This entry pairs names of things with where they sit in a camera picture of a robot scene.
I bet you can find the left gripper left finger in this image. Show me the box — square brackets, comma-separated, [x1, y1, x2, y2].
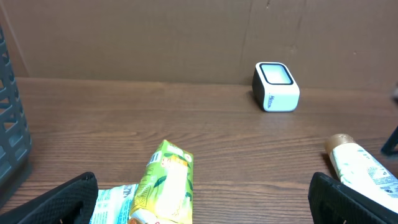
[1, 172, 98, 224]

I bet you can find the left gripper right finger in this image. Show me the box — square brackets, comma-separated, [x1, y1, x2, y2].
[308, 172, 397, 224]

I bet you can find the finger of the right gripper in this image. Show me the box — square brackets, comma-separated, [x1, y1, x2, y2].
[381, 127, 398, 156]

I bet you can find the white tube gold cap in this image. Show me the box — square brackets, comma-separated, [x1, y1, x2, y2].
[325, 134, 397, 213]

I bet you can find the teal wet wipes pack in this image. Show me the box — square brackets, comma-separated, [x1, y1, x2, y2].
[90, 184, 138, 224]

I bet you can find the green yellow snack pouch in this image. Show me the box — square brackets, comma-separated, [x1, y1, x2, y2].
[127, 140, 194, 224]

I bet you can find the white barcode scanner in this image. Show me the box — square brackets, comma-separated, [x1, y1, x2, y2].
[252, 62, 300, 112]

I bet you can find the grey plastic mesh basket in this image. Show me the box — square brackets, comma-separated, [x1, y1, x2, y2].
[0, 33, 32, 206]

